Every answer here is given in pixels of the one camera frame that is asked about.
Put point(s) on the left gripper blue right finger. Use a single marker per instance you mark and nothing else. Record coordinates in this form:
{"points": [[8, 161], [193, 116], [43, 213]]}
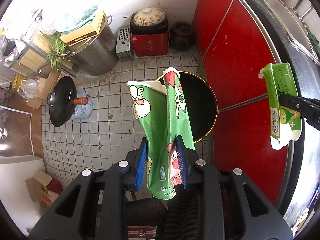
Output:
{"points": [[182, 161]]}

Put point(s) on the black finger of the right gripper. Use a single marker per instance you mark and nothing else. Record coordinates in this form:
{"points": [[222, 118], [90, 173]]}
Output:
{"points": [[308, 108]]}

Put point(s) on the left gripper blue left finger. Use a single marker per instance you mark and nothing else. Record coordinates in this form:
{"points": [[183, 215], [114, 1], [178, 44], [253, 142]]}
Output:
{"points": [[141, 155]]}

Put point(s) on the green carton box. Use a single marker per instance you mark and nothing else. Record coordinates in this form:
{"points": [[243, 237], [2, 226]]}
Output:
{"points": [[286, 124]]}

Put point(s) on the green cartoon snack bag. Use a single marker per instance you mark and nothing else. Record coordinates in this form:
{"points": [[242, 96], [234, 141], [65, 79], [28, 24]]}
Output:
{"points": [[161, 110]]}

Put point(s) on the black trash bin yellow rim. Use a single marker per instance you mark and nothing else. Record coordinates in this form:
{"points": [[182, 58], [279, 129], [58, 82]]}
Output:
{"points": [[201, 105]]}

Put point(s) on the dark green cloth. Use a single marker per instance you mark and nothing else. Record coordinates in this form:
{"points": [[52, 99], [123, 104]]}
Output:
{"points": [[314, 41]]}

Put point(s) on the red cabinet doors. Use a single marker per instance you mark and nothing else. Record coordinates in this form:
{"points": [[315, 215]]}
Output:
{"points": [[234, 49]]}

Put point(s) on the stainless steel sink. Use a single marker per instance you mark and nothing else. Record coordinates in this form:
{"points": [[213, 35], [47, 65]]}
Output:
{"points": [[292, 27]]}

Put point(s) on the brown cardboard box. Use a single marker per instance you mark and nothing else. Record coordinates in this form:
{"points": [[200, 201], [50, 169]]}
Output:
{"points": [[44, 188]]}

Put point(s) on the red box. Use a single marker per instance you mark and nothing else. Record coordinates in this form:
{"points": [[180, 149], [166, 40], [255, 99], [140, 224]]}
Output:
{"points": [[150, 45]]}

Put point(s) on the grey plastic crate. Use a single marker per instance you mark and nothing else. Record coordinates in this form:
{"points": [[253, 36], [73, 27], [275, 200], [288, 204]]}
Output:
{"points": [[124, 49]]}

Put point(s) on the dark brown clay jar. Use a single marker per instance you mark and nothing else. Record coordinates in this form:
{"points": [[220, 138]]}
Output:
{"points": [[182, 36]]}

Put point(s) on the large steel stockpot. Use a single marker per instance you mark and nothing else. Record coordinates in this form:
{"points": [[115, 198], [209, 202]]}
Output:
{"points": [[96, 55]]}

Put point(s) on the floral ceramic pot lid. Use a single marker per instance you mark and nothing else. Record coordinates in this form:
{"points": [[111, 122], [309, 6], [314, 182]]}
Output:
{"points": [[149, 16]]}

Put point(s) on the yellow cardboard box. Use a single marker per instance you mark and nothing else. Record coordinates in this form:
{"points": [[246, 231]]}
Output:
{"points": [[84, 31]]}

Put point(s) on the green potted plant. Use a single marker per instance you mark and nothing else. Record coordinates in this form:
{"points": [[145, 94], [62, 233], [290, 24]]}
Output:
{"points": [[58, 50]]}

